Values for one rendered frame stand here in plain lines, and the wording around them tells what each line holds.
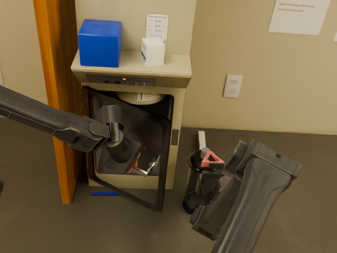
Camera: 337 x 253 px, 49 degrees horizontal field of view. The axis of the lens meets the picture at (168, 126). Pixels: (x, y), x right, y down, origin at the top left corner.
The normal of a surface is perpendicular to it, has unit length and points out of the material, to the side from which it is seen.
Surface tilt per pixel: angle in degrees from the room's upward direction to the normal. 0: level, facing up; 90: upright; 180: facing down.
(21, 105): 35
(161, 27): 90
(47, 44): 90
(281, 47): 90
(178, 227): 0
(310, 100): 90
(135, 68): 0
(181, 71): 0
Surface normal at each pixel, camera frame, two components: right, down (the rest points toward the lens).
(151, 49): 0.31, 0.60
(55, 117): 0.50, -0.48
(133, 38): 0.02, 0.61
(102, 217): 0.08, -0.79
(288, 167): 0.05, -0.33
